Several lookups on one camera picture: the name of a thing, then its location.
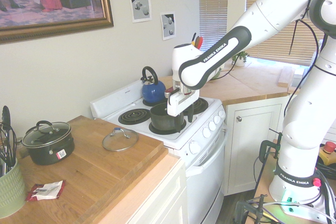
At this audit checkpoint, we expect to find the wide wooden window blind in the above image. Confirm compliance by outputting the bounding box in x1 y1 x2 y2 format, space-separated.
245 0 336 66

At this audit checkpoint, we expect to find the black coil burner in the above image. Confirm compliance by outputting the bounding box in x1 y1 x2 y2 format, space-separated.
118 108 152 125
183 97 209 116

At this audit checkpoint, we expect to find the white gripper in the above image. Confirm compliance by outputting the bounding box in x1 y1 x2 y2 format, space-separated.
166 89 201 134

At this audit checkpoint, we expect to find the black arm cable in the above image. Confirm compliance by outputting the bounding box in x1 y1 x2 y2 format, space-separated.
216 0 322 121

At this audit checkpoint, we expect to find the narrow wooden window blind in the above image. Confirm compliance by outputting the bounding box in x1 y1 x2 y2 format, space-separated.
198 0 228 57

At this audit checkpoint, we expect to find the white panelled cabinet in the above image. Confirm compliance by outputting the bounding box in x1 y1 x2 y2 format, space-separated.
125 155 188 224

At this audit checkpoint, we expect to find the green screw clamp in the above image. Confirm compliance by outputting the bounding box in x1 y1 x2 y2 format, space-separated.
259 132 283 162

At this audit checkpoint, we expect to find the glass lid with black handle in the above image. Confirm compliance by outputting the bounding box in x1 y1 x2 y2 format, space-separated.
22 120 72 148

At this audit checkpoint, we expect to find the black screw clamp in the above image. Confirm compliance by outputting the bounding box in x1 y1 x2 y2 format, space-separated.
234 194 266 224

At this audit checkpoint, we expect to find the glass lid with metal handle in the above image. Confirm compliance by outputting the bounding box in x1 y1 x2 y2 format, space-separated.
102 127 139 152

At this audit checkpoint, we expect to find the thick wooden butcher board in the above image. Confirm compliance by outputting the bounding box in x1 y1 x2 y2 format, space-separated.
0 115 169 224

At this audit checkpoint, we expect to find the bushy plant in white pot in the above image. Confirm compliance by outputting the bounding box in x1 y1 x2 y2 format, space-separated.
231 51 250 67

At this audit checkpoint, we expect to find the white electric stove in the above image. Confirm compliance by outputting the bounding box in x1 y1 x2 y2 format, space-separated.
89 79 228 224

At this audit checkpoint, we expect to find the red and white wrapper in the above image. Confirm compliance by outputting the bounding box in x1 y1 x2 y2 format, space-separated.
25 180 66 202

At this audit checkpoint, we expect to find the white cabinet with knob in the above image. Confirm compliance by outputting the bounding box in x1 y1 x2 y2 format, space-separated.
222 95 291 196

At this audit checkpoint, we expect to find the large grey paper print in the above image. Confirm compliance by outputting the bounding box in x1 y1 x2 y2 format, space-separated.
128 0 152 23

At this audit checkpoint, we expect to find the green ribbed utensil crock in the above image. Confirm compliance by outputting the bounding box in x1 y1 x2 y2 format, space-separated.
0 157 26 212

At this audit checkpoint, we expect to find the black stock pot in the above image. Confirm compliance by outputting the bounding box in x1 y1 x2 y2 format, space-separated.
23 132 76 166

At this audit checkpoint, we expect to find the blue kettle with black handle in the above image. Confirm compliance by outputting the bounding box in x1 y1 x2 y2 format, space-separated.
140 66 167 104

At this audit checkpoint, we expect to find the dark grey saucepan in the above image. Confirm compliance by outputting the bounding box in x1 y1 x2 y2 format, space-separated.
149 102 184 132

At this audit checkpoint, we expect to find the red emergency stop button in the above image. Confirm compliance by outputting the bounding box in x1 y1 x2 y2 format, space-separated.
319 141 336 163

